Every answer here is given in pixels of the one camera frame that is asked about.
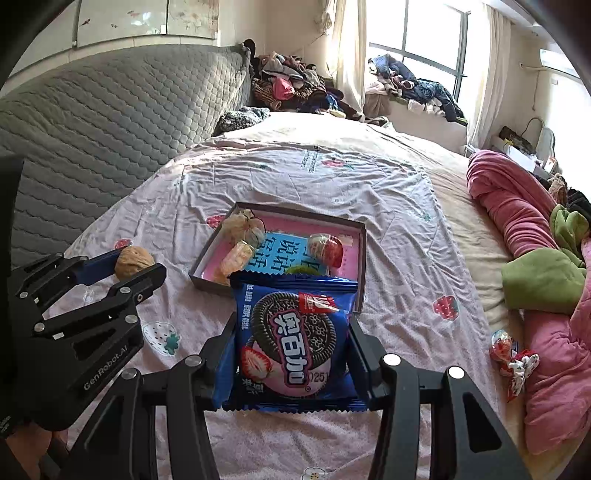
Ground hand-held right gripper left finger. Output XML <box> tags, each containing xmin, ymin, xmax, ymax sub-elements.
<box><xmin>62</xmin><ymin>314</ymin><xmax>238</xmax><ymax>480</ymax></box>

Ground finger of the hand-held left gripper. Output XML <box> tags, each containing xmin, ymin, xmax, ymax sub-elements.
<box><xmin>9</xmin><ymin>251</ymin><xmax>122</xmax><ymax>305</ymax></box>
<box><xmin>34</xmin><ymin>263</ymin><xmax>168</xmax><ymax>339</ymax></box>

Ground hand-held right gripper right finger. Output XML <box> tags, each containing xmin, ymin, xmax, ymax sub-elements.
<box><xmin>347</xmin><ymin>316</ymin><xmax>532</xmax><ymax>480</ymax></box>

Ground walnut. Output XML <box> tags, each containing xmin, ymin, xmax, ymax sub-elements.
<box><xmin>115</xmin><ymin>246</ymin><xmax>155</xmax><ymax>281</ymax></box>

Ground dark cardboard box tray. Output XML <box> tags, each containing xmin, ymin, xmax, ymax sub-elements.
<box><xmin>188</xmin><ymin>202</ymin><xmax>368</xmax><ymax>315</ymax></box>

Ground blue cookie packet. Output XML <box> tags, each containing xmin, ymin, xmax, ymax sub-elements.
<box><xmin>222</xmin><ymin>270</ymin><xmax>368</xmax><ymax>413</ymax></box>

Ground large orange cracker packet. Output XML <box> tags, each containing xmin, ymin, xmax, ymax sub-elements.
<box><xmin>217</xmin><ymin>241</ymin><xmax>256</xmax><ymax>283</ymax></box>

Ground person's left hand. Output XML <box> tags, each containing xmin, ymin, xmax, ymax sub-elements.
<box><xmin>0</xmin><ymin>431</ymin><xmax>65</xmax><ymax>480</ymax></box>

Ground cream mesh pouch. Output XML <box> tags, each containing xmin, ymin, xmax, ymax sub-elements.
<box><xmin>222</xmin><ymin>209</ymin><xmax>267</xmax><ymax>250</ymax></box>

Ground foil wrapped candy egg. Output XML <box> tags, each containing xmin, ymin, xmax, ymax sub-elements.
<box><xmin>307</xmin><ymin>233</ymin><xmax>345</xmax><ymax>268</ymax></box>

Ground wrapped lollipop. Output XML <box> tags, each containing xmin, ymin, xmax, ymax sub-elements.
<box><xmin>489</xmin><ymin>329</ymin><xmax>520</xmax><ymax>363</ymax></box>

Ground grey quilted headboard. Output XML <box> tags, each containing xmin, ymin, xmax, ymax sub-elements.
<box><xmin>0</xmin><ymin>44</ymin><xmax>252</xmax><ymax>268</ymax></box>

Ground wrapped candy on bed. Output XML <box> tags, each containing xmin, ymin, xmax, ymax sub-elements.
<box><xmin>505</xmin><ymin>349</ymin><xmax>540</xmax><ymax>403</ymax></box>

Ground strawberry print bedsheet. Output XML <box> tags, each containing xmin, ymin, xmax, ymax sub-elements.
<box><xmin>28</xmin><ymin>111</ymin><xmax>555</xmax><ymax>480</ymax></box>

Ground dark patterned cloth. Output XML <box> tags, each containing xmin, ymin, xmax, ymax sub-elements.
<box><xmin>212</xmin><ymin>106</ymin><xmax>271</xmax><ymax>137</ymax></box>

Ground green cloth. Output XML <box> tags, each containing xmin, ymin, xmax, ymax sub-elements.
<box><xmin>501</xmin><ymin>203</ymin><xmax>591</xmax><ymax>317</ymax></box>

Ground pink blanket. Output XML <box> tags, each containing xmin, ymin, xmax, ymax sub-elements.
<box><xmin>466</xmin><ymin>149</ymin><xmax>591</xmax><ymax>455</ymax></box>

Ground beige window seat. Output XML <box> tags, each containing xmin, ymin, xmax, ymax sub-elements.
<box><xmin>365</xmin><ymin>88</ymin><xmax>467</xmax><ymax>153</ymax></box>

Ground pile of mixed clothes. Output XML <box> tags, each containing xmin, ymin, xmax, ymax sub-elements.
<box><xmin>249</xmin><ymin>39</ymin><xmax>365</xmax><ymax>121</ymax></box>

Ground dark clothes heap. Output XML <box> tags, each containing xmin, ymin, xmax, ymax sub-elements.
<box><xmin>547</xmin><ymin>173</ymin><xmax>591</xmax><ymax>217</ymax></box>

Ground clothes on window seat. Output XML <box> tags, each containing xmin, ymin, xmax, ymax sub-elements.
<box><xmin>367</xmin><ymin>53</ymin><xmax>467</xmax><ymax>123</ymax></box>

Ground white fan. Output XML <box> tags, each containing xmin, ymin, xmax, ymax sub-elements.
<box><xmin>536</xmin><ymin>127</ymin><xmax>557</xmax><ymax>162</ymax></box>

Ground cream curtain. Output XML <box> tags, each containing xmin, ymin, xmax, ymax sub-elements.
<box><xmin>466</xmin><ymin>4</ymin><xmax>511</xmax><ymax>148</ymax></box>
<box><xmin>318</xmin><ymin>0</ymin><xmax>368</xmax><ymax>121</ymax></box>

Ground window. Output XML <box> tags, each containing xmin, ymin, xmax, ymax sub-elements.
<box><xmin>367</xmin><ymin>0</ymin><xmax>481</xmax><ymax>100</ymax></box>

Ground white air conditioner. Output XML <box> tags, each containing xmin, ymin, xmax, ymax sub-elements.
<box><xmin>538</xmin><ymin>46</ymin><xmax>583</xmax><ymax>77</ymax></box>

